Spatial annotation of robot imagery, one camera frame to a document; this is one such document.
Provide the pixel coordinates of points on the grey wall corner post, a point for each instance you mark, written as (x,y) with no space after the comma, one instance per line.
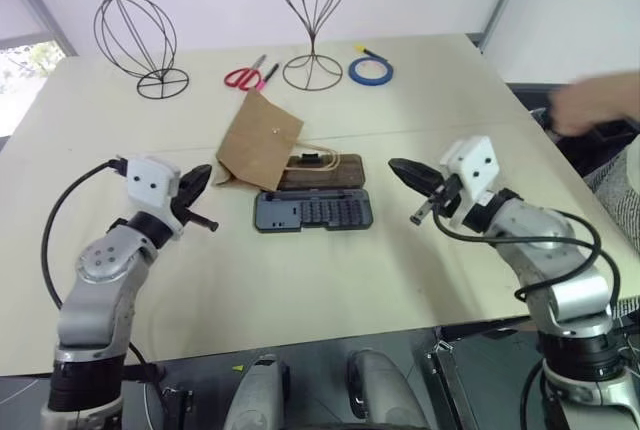
(502,0)

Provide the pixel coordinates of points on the blue tape roll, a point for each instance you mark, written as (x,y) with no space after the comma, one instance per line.
(370,81)

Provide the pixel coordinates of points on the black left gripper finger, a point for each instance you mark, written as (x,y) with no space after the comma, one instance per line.
(192,177)
(192,194)

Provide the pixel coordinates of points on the grey knit clothing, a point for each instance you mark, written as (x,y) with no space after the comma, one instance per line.
(617,190)

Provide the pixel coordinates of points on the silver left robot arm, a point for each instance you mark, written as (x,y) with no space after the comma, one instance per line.
(100,300)

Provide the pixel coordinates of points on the person's bare hand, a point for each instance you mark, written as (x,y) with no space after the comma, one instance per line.
(590,100)

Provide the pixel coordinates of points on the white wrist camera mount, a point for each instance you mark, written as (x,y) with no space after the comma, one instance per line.
(150,185)
(475,165)

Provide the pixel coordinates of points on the black tool bit case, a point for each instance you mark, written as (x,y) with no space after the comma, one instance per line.
(310,210)

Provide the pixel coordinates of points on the grey window frame post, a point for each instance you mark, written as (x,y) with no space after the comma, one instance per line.
(35,0)

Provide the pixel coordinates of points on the metal table leg frame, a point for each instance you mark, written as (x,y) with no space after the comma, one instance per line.
(447,380)

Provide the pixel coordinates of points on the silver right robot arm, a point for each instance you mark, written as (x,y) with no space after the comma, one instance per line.
(540,235)

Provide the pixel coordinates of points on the pink and black marker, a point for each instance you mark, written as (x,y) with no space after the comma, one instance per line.
(267,75)

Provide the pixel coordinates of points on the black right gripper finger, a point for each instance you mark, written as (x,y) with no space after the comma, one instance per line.
(415,168)
(422,185)

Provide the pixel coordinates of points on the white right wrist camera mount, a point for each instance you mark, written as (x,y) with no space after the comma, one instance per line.
(475,165)

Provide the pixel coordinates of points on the grey rounded shell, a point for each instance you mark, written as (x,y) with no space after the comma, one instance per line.
(380,390)
(257,395)

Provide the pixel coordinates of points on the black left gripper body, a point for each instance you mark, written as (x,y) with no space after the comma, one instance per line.
(200,217)

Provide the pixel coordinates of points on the brown paper bag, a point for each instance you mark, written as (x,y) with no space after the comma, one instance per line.
(260,140)

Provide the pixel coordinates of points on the yellow and black pen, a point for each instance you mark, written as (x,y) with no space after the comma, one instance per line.
(367,51)

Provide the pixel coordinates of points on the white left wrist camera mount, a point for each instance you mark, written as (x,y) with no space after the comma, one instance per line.
(150,185)

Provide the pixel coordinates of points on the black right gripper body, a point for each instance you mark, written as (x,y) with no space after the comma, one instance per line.
(447,197)

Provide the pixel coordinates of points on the black storage box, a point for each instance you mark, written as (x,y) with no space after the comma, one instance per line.
(600,150)

